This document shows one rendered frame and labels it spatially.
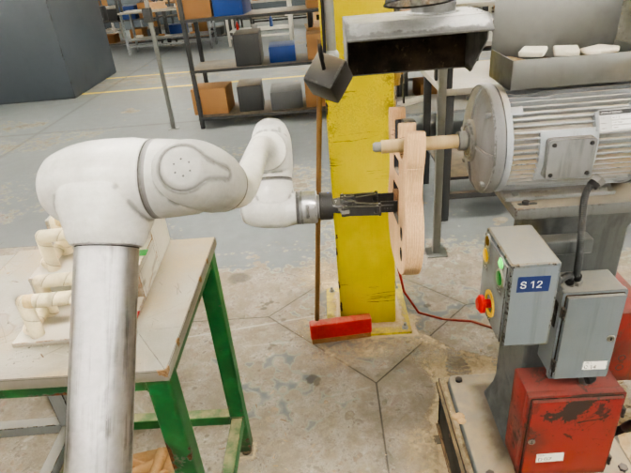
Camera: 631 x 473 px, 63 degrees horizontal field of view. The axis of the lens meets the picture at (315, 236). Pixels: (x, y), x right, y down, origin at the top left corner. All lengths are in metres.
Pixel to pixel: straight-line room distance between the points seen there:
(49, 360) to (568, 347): 1.21
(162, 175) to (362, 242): 1.66
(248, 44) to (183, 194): 5.22
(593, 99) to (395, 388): 1.49
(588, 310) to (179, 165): 0.99
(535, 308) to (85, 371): 0.82
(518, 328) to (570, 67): 0.55
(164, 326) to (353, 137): 1.21
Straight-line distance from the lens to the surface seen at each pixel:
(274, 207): 1.34
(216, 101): 6.21
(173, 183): 0.77
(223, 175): 0.81
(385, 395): 2.30
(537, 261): 1.06
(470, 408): 1.88
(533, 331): 1.14
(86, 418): 0.88
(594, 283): 1.38
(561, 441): 1.63
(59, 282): 1.35
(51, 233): 1.38
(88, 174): 0.86
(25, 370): 1.30
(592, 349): 1.45
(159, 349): 1.20
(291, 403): 2.30
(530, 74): 1.20
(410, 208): 1.24
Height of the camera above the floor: 1.66
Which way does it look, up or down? 29 degrees down
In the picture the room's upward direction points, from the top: 5 degrees counter-clockwise
